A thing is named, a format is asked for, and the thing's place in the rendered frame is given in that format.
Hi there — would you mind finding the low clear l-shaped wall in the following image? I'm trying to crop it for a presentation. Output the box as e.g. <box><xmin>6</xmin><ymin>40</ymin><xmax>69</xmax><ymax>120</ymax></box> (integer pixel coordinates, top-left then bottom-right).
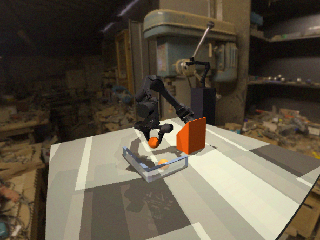
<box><xmin>123</xmin><ymin>149</ymin><xmax>188</xmax><ymax>183</ymax></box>

